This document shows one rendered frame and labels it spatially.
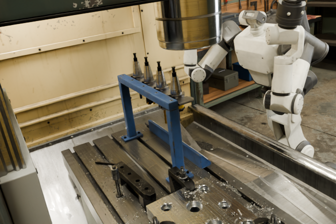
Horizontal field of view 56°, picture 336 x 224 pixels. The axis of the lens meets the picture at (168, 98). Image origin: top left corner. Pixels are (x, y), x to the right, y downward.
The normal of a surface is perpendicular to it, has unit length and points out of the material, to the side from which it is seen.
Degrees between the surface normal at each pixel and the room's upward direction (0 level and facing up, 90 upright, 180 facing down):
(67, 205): 24
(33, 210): 90
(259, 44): 68
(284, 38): 106
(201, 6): 90
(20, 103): 89
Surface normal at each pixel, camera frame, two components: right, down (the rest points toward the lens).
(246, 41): -0.83, -0.09
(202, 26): 0.30, 0.32
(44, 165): 0.11, -0.73
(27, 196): 0.51, 0.26
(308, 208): -0.04, -0.88
